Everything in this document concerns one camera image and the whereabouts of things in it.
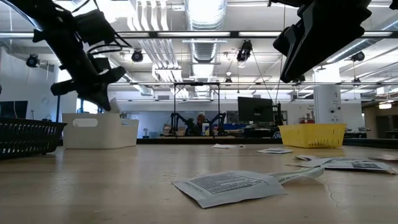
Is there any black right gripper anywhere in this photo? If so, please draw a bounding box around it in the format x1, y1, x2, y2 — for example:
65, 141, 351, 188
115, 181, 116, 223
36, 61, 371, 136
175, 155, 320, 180
269, 0, 373, 84

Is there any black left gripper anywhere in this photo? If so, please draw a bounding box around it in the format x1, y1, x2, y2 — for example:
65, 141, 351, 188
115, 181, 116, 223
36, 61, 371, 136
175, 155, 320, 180
49, 54, 127, 112

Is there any small white packet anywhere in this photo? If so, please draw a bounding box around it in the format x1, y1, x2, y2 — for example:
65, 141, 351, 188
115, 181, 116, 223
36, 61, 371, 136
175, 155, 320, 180
294, 154, 322, 162
211, 143, 246, 149

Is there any small green printed packet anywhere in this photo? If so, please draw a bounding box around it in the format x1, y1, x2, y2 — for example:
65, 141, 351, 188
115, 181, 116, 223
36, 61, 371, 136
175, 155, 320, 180
269, 167, 326, 185

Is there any white plastic bin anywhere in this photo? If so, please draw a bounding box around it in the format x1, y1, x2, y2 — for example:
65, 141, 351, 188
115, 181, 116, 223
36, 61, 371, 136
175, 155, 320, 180
61, 112, 140, 149

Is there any white round column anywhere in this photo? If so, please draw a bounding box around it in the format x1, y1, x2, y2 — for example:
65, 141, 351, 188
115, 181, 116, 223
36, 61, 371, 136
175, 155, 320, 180
313, 84, 343, 124

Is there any black plastic basket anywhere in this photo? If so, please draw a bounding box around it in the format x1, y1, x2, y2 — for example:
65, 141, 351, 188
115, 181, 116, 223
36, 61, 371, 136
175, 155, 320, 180
0, 116, 68, 160

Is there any black computer monitor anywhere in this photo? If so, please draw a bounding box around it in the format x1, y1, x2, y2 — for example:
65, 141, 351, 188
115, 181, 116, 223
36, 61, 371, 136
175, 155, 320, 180
237, 96, 275, 123

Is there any yellow plastic basket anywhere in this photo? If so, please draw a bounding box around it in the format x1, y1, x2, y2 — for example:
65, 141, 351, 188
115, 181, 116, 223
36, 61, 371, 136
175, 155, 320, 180
278, 123, 347, 149

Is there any person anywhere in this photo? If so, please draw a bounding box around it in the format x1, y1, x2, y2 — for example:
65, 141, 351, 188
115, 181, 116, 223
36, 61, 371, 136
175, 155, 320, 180
194, 114, 208, 136

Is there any large white gauze packet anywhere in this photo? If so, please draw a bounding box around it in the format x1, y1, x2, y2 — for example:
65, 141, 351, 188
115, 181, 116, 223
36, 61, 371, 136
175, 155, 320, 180
368, 154, 398, 161

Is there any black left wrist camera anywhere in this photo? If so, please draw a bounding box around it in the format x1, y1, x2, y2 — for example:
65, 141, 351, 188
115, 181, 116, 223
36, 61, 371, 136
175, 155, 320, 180
73, 9, 116, 47

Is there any black wall monitor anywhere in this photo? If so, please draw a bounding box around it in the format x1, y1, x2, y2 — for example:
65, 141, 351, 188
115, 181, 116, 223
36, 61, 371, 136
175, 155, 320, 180
0, 100, 29, 119

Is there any black metal table frame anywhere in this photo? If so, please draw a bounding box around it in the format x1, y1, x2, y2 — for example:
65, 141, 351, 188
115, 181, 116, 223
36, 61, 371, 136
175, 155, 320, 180
136, 138, 398, 149

